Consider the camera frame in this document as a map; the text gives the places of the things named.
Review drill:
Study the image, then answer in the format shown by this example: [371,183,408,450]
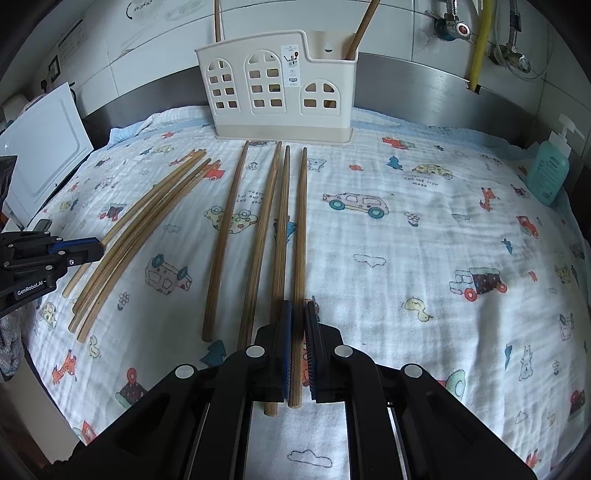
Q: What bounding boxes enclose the metal valve with red knob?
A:
[431,9,474,41]

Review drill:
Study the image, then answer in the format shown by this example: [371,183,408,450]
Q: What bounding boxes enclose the yellow gas hose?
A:
[465,0,491,95]

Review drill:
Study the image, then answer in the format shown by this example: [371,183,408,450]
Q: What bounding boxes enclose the white cartoon printed cloth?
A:
[28,106,591,480]

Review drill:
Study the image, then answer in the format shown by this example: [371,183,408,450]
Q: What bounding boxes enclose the white plastic board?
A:
[0,82,95,232]

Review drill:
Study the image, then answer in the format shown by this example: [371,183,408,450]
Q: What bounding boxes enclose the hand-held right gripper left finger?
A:
[74,300,294,480]

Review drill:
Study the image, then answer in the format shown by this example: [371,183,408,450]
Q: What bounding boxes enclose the braided metal hose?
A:
[508,0,525,47]

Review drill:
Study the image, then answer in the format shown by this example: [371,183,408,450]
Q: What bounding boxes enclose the teal soap pump bottle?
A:
[526,114,578,207]

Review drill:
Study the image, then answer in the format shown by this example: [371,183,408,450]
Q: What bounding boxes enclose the light blue towel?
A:
[106,107,591,287]

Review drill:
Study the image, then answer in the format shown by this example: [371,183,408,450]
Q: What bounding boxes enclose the metal pipe valve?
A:
[492,41,534,75]

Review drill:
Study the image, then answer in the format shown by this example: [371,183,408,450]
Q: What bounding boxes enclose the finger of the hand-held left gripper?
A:
[0,231,100,256]
[0,242,105,283]

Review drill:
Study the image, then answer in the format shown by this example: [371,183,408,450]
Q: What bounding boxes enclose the printed wall label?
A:
[58,21,89,61]

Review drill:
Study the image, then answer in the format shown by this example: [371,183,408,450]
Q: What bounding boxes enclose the cream plastic chopstick holder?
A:
[194,28,358,139]

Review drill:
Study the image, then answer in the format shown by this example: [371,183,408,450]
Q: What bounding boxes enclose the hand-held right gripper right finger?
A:
[302,299,539,480]

